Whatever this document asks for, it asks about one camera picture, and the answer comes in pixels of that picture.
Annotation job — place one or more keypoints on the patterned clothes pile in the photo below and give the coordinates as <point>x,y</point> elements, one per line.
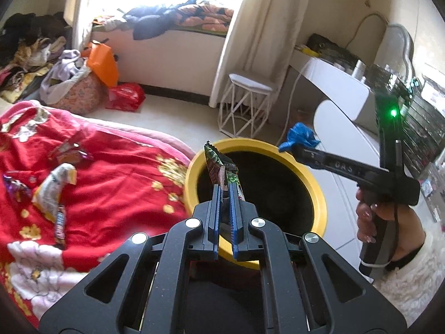
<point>31,59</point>

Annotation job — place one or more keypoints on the white drawer cabinet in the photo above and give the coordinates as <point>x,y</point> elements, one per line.
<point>333,121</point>

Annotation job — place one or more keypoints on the black clothes pile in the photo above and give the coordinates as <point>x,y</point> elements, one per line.
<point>31,28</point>

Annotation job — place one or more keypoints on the orange patterned quilt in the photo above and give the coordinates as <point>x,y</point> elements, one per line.
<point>205,17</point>

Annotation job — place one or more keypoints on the red floral blanket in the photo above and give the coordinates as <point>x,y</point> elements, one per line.
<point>114,195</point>

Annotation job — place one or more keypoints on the person's right hand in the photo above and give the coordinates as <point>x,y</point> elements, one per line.
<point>365,219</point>

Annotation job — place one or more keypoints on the person's black trouser leg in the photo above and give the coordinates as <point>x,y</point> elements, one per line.
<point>222,302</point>

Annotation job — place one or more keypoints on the navy padded jacket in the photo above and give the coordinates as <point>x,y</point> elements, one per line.
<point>149,24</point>

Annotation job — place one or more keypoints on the yellow-rimmed black bin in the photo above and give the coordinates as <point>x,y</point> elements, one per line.
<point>191,184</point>

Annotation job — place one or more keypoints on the silver yellow snack wrapper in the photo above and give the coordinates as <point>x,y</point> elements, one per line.
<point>52,188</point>

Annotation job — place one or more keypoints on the yellow packet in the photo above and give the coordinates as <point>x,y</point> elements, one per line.
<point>307,51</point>

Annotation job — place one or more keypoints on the small shiny candy wrapper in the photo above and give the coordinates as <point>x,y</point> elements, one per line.
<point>67,149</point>

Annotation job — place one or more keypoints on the white bottle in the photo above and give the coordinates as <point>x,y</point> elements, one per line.
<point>358,69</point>

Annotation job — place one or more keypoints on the floral fabric basket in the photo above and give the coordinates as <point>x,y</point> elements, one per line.
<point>83,94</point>

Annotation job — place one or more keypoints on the wide cream curtain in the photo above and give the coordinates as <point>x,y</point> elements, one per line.
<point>264,24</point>

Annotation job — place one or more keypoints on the green snack wrapper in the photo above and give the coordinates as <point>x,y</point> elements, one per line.
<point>219,167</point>

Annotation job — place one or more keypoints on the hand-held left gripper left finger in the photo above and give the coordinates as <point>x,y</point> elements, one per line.
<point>215,215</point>

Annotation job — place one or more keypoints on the blue plastic wrapper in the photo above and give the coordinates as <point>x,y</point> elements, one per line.
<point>299,137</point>

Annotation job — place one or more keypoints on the brown candy bar wrapper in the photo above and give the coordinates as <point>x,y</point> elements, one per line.
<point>61,226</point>

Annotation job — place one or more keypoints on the red plastic bag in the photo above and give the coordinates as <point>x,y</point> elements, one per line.
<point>125,95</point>

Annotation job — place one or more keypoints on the silver framed mirror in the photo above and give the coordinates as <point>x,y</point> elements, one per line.
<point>396,48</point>

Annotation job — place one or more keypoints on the lavender garment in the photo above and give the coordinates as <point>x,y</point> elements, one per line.
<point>66,66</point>

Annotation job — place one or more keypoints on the orange plastic bag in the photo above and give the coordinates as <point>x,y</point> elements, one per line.
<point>102,64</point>

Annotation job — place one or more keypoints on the pale cloth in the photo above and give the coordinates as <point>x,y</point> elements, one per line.
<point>111,24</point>

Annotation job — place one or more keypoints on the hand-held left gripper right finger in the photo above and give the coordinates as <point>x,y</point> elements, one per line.
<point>235,215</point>

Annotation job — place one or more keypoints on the person's right forearm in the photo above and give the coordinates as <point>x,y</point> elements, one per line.
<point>417,285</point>

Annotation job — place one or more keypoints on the black bag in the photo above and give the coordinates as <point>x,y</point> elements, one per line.
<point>330,47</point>

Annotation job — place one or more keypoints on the purple snack wrapper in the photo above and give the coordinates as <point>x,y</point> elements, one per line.
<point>15,186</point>

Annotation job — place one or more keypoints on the narrow cream curtain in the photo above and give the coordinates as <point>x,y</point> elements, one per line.
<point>78,7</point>

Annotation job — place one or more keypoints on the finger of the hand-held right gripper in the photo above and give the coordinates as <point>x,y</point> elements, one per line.
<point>309,158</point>

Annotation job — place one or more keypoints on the white window seat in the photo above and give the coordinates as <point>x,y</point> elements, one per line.
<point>167,62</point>

